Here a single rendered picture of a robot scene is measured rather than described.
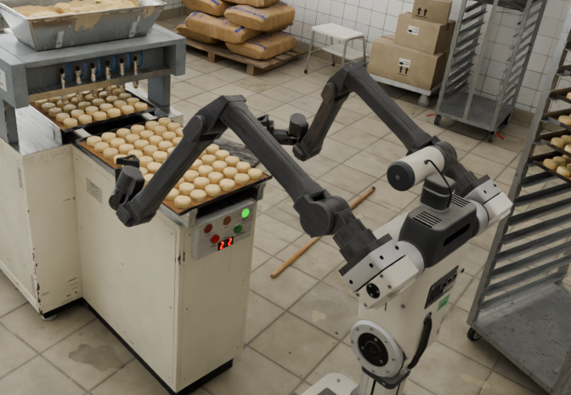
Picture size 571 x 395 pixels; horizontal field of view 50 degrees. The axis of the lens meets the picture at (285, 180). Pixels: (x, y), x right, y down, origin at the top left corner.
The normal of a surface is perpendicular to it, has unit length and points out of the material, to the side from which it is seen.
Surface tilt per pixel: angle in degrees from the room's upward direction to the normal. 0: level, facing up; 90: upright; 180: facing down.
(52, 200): 90
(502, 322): 0
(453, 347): 0
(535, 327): 0
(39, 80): 90
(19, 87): 90
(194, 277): 90
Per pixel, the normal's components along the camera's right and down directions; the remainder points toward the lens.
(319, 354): 0.11, -0.87
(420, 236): -0.53, -0.22
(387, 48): -0.52, 0.33
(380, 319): -0.70, 0.44
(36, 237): 0.70, 0.41
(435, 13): -0.28, 0.47
